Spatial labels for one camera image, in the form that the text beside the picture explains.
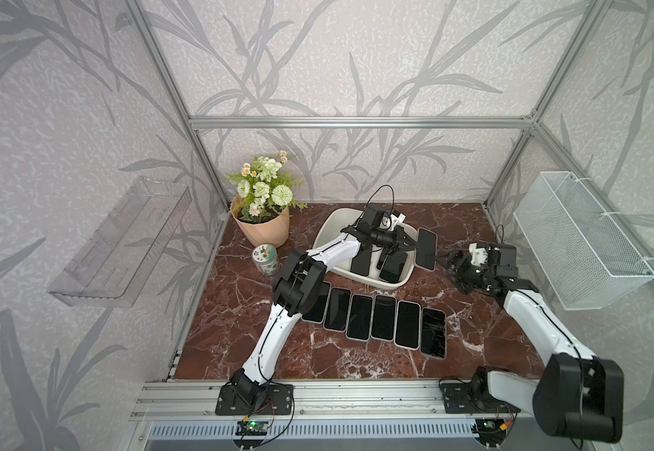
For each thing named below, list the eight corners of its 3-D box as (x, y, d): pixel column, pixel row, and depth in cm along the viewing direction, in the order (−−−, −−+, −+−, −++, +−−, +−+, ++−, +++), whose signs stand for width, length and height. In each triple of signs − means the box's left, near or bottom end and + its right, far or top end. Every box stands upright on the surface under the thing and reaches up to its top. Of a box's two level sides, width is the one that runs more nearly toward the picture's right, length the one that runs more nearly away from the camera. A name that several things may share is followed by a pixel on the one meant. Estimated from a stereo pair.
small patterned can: (255, 276, 99) (249, 264, 93) (259, 256, 105) (254, 243, 99) (277, 276, 99) (272, 264, 93) (280, 256, 105) (276, 243, 99)
